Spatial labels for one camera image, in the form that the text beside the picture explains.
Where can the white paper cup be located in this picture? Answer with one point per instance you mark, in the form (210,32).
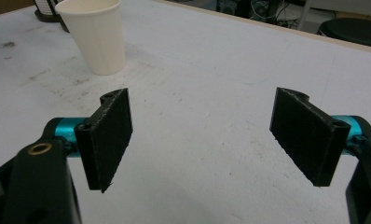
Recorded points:
(96,37)

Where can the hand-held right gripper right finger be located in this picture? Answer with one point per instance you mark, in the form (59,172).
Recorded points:
(305,137)

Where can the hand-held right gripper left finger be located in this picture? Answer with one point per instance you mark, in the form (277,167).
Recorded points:
(107,140)

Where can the round black stool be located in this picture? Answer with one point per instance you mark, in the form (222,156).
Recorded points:
(354,31)

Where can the stack of white paper cups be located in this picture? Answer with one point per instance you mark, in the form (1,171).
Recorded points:
(45,5)

